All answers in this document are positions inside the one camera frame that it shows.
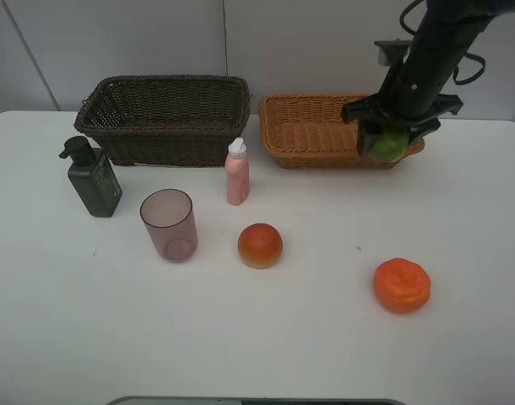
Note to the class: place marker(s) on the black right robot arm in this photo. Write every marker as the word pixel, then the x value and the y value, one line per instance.
pixel 443 38

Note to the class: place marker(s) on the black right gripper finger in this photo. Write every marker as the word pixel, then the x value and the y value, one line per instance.
pixel 368 133
pixel 413 145

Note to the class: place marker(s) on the pink squeeze bottle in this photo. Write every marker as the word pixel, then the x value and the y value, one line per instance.
pixel 237 172

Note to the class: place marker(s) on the dark brown wicker basket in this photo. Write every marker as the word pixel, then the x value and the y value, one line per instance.
pixel 166 120

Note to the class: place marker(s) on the dark green pump bottle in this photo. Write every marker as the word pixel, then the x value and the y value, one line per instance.
pixel 92 177

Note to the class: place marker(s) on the light brown wicker basket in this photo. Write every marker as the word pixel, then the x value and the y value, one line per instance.
pixel 306 131

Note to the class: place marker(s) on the translucent pink plastic cup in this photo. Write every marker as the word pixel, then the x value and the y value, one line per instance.
pixel 169 219

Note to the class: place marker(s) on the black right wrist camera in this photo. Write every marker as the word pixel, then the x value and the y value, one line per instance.
pixel 392 51

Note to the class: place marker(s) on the red yellow peach fruit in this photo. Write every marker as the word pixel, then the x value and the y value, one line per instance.
pixel 260 246

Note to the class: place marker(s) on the green mango fruit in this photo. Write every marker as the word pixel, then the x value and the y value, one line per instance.
pixel 390 147

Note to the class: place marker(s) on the orange tangerine fruit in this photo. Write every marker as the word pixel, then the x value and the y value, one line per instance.
pixel 401 286

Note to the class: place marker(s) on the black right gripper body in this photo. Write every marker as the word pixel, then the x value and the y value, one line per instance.
pixel 410 105

